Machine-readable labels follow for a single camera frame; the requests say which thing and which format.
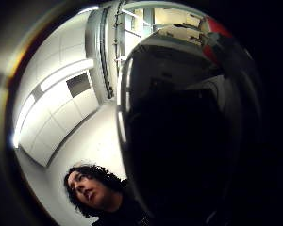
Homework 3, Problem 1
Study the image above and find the glossy dark bottle red label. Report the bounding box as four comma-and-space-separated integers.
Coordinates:
116, 14, 266, 226

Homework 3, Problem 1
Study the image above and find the dark ceiling vent panel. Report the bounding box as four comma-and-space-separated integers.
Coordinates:
65, 72, 92, 99

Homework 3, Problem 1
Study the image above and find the white ceiling beam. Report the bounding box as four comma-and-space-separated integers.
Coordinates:
84, 8, 118, 106

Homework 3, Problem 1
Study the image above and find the long ceiling light strip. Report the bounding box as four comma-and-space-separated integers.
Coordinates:
40, 58, 95, 92

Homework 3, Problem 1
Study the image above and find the the person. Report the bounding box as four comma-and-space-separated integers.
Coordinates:
63, 164, 155, 226

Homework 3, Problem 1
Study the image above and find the short ceiling light strip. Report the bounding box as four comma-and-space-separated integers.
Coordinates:
12, 93, 37, 149

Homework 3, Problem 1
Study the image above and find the black ceiling rail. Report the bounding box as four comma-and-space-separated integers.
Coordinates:
98, 6, 115, 100

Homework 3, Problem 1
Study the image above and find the metal cable ladder tray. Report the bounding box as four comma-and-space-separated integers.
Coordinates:
112, 0, 127, 77

